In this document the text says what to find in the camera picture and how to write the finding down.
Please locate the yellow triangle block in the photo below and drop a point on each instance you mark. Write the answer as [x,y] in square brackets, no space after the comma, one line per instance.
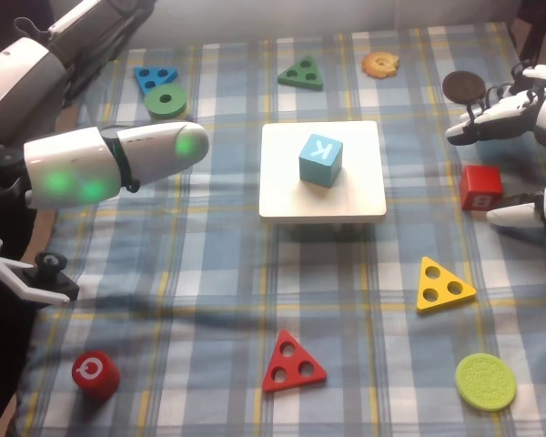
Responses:
[441,291]

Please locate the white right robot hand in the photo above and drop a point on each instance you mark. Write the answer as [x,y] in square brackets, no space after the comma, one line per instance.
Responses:
[518,107]

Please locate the green sandwich cookie toy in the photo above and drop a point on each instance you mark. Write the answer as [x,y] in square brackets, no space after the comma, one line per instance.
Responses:
[485,382]

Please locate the red letter cube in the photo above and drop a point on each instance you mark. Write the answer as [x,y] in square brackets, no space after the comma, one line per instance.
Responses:
[480,184]

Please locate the blue triangle block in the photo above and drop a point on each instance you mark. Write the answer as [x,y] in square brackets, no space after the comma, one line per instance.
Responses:
[141,75]

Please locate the small white table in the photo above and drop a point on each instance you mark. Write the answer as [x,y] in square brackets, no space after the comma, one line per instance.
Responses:
[282,182]

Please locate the red triangle block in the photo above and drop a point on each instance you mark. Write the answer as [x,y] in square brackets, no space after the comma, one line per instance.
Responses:
[293,366]

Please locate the dark chocolate cookie toy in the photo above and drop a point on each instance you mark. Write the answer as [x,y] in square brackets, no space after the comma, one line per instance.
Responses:
[463,86]

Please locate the tan biscuit toy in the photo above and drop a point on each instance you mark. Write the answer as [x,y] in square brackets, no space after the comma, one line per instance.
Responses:
[373,66]

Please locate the red wooden cylinder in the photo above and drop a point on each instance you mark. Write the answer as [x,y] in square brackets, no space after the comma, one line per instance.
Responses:
[95,375]

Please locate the green triangle block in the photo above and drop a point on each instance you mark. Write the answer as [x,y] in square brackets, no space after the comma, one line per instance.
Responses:
[300,79]

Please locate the blue letter block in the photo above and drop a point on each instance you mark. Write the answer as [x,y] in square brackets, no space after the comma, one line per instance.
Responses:
[320,159]

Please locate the blue plaid tablecloth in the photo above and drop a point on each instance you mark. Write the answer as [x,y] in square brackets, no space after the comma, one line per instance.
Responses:
[209,273]

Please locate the black tripod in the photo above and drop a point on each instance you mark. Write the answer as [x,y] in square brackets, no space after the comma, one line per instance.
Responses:
[530,41]

